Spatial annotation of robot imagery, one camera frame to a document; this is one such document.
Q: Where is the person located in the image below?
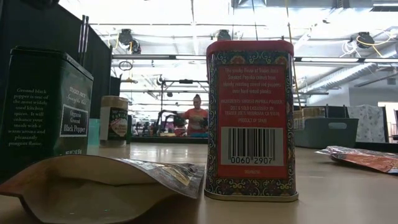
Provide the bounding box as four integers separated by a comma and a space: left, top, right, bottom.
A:
178, 93, 209, 138

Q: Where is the red foil spice packet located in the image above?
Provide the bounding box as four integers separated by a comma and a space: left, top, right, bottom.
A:
315, 145, 398, 175

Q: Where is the hanging black ring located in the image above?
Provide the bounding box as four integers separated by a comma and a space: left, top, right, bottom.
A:
118, 60, 134, 72

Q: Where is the white floral cloth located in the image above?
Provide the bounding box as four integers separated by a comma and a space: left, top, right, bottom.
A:
346, 104, 387, 144

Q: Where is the tan spice jar pale label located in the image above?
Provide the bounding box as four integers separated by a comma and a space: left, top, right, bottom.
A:
293, 110, 305, 130

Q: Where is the grey plastic bin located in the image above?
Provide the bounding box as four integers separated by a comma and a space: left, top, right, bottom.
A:
293, 117, 359, 149

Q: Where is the black curtain partition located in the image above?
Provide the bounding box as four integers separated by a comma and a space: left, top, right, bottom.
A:
0, 0, 122, 121

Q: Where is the teal plastic bin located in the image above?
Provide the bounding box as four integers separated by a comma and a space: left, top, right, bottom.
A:
87, 118, 101, 147

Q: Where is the ceiling reel yellow cable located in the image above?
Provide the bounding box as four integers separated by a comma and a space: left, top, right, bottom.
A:
350, 31, 376, 49

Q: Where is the horizontal ceiling light beam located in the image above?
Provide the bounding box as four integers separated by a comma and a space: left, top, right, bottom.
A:
111, 54, 398, 64

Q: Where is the smoked paprika tin red lid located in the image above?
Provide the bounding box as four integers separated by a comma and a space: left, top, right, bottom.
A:
203, 39, 300, 203

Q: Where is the metal gantry frame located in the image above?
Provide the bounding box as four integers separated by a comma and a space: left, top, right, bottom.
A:
156, 78, 210, 125

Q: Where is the brown kraft paper pouch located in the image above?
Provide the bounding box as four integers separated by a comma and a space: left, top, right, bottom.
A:
0, 154, 206, 224

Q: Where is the thin black pole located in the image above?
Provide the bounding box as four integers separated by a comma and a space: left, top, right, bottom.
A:
83, 15, 90, 68
78, 14, 86, 67

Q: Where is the silver air duct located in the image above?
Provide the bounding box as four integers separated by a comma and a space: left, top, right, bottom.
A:
297, 62, 398, 94

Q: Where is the yellow hanging cord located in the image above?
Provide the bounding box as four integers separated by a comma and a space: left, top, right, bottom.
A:
285, 21, 302, 106

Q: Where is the green black pepper tin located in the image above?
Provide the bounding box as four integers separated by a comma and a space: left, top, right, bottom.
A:
0, 46, 95, 184
126, 114, 133, 146

